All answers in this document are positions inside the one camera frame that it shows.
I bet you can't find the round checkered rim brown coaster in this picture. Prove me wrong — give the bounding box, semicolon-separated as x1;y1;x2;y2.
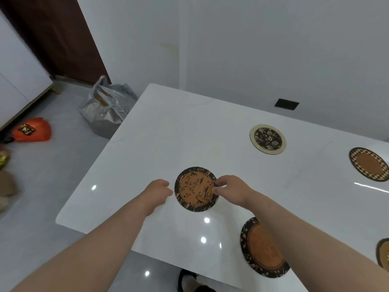
348;147;389;182

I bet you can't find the person's right forearm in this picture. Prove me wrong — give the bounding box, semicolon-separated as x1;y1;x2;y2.
243;190;389;292

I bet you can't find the round orange bird print coaster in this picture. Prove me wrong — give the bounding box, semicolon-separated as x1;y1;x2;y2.
174;167;220;213

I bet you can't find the yellow green packet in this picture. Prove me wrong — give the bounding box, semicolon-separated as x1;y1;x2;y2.
0;145;12;171

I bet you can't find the black wall socket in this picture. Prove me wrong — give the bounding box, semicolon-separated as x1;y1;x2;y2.
274;98;300;111

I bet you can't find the round dark rim orange coaster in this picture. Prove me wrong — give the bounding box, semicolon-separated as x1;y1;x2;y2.
376;238;389;270

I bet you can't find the person's left hand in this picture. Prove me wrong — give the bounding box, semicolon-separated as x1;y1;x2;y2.
144;179;173;212

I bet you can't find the round leaf rim orange coaster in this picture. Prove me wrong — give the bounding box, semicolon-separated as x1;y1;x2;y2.
240;217;291;279

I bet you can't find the dark brown wooden door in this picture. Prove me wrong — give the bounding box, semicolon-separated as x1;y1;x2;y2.
0;0;110;86

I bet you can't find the round cream rim floral coaster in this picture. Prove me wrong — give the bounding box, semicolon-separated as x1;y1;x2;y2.
249;124;287;155

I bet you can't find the grey plastic bag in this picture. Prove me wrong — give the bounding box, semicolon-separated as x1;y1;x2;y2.
78;75;139;140

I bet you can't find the person's left forearm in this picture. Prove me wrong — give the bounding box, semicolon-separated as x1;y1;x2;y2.
10;193;154;292

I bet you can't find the person's right hand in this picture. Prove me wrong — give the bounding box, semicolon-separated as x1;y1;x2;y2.
213;175;254;208

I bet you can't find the white cabinet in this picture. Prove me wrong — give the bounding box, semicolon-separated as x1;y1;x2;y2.
0;9;54;132

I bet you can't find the brown cardboard piece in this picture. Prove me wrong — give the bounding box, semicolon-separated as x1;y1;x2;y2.
0;170;19;214

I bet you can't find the orange plastic bag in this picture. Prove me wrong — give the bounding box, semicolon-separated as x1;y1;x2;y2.
12;117;52;143

